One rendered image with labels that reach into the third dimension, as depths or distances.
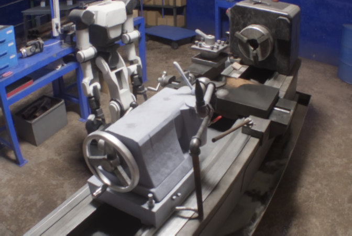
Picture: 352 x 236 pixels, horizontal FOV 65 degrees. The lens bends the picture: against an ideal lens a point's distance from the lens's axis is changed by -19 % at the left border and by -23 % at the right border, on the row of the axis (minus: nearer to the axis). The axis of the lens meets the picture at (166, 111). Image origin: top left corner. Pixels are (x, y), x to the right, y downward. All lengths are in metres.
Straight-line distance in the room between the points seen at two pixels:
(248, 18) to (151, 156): 1.59
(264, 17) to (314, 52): 3.48
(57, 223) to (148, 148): 0.48
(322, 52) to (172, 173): 4.87
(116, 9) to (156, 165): 1.35
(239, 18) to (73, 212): 1.82
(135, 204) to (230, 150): 0.61
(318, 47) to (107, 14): 4.28
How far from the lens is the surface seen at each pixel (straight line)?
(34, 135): 3.24
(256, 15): 2.44
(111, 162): 1.05
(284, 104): 1.95
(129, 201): 1.16
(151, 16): 6.46
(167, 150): 1.18
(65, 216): 1.28
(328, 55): 5.81
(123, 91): 2.41
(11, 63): 2.99
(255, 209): 1.89
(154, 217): 1.13
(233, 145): 1.61
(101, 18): 2.20
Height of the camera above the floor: 1.73
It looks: 29 degrees down
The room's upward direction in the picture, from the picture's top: 2 degrees counter-clockwise
